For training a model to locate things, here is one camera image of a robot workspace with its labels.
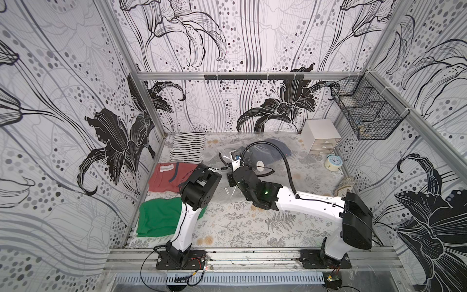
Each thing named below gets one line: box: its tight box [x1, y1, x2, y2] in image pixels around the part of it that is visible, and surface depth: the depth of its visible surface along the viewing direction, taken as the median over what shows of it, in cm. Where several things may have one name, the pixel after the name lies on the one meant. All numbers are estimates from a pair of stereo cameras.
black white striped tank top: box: [170, 132, 206, 164], surface depth 114 cm
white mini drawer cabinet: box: [300, 119, 342, 155], surface depth 105 cm
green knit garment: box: [136, 197, 208, 237], surface depth 85 cm
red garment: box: [148, 162, 199, 193], surface depth 100 cm
